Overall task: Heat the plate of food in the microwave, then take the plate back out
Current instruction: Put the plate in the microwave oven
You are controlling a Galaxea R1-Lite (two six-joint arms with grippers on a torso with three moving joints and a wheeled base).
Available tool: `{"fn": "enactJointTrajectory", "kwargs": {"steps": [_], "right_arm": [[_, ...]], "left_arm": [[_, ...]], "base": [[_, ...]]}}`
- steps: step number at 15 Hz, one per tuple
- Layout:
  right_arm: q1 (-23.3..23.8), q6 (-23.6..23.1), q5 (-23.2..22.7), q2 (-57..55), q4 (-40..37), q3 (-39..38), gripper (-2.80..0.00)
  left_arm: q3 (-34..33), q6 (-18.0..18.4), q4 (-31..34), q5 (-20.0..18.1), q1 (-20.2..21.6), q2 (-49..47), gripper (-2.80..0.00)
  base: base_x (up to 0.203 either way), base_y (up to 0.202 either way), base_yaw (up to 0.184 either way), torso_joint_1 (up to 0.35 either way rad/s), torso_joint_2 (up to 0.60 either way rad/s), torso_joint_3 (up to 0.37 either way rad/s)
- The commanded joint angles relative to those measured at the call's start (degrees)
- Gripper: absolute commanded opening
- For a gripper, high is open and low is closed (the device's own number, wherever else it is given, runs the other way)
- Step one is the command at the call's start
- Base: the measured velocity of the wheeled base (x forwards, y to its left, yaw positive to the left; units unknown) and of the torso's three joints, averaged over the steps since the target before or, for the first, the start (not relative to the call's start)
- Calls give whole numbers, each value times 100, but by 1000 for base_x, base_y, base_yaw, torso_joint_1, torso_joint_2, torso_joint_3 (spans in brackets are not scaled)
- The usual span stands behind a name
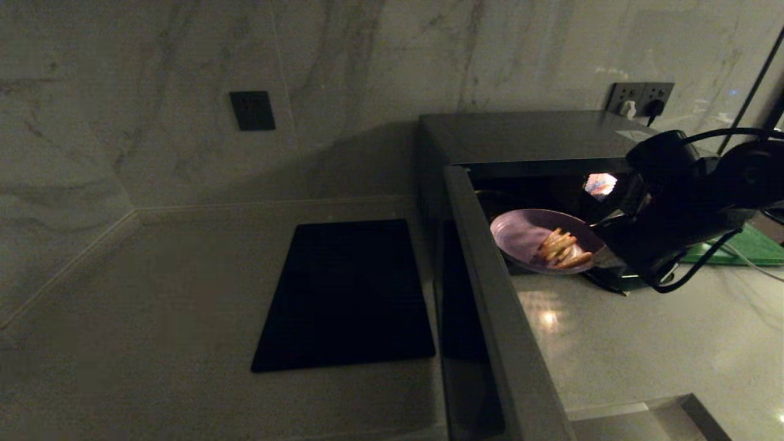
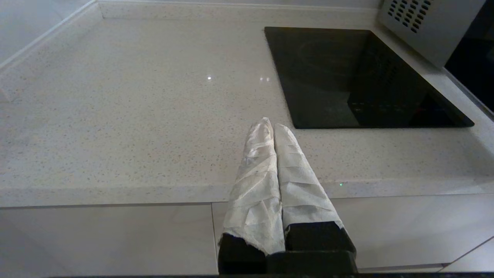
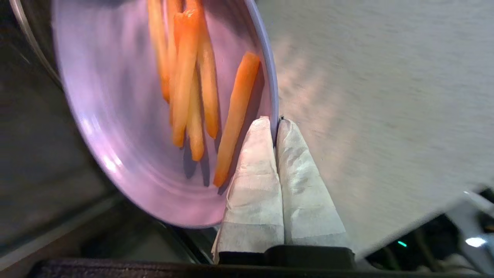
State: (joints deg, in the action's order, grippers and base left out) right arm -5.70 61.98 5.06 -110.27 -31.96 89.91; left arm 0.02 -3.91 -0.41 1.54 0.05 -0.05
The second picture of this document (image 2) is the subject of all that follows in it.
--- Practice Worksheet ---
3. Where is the white cabinet front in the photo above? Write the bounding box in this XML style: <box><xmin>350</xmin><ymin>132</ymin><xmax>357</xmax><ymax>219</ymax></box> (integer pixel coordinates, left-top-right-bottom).
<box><xmin>0</xmin><ymin>204</ymin><xmax>218</xmax><ymax>276</ymax></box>
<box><xmin>211</xmin><ymin>193</ymin><xmax>494</xmax><ymax>273</ymax></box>

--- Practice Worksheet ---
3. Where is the left gripper wrapped left finger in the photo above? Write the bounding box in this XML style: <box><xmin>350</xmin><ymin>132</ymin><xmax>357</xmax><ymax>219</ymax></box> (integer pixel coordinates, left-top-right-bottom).
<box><xmin>218</xmin><ymin>117</ymin><xmax>286</xmax><ymax>275</ymax></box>

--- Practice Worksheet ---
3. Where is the left gripper wrapped right finger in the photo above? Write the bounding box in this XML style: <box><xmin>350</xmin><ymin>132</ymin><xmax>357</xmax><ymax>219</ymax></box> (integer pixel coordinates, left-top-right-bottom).
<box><xmin>273</xmin><ymin>124</ymin><xmax>357</xmax><ymax>256</ymax></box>

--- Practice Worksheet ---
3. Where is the black glass microwave door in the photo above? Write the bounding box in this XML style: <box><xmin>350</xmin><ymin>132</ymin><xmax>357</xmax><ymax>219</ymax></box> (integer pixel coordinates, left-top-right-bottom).
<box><xmin>443</xmin><ymin>0</ymin><xmax>494</xmax><ymax>121</ymax></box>

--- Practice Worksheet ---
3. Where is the black induction cooktop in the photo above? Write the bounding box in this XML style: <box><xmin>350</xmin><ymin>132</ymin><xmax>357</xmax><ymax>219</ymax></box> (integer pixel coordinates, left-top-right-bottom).
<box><xmin>264</xmin><ymin>26</ymin><xmax>475</xmax><ymax>129</ymax></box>

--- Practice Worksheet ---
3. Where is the silver black microwave oven body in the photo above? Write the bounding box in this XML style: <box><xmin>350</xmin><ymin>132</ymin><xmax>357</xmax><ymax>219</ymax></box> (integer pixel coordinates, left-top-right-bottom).
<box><xmin>377</xmin><ymin>0</ymin><xmax>487</xmax><ymax>69</ymax></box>

